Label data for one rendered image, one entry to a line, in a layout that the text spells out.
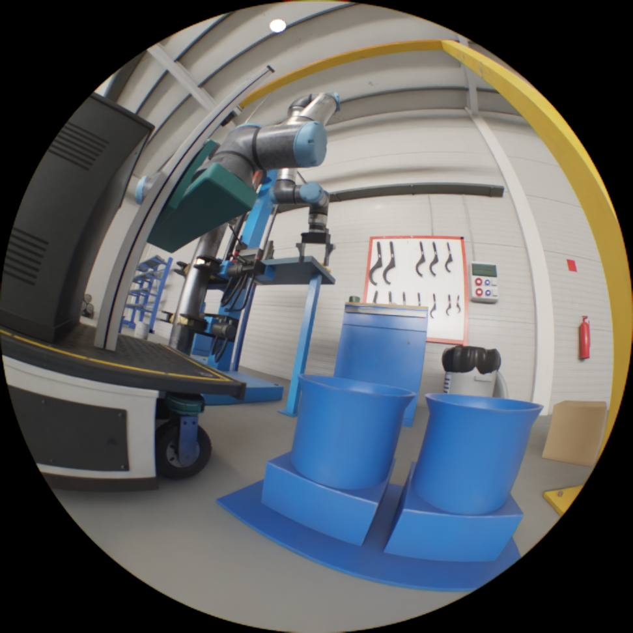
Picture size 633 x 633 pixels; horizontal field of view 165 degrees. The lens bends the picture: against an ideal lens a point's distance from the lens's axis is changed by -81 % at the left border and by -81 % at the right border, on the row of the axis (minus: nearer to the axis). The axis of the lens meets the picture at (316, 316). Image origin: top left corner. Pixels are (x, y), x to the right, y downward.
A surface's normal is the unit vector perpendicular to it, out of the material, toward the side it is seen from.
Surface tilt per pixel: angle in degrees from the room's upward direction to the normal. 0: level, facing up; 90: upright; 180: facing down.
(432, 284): 90
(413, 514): 90
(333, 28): 173
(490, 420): 116
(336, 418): 90
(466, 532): 90
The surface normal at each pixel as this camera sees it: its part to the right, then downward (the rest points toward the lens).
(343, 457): -0.14, -0.21
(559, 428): -0.94, -0.22
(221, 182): 0.82, 0.04
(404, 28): -0.23, 0.93
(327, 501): -0.44, -0.25
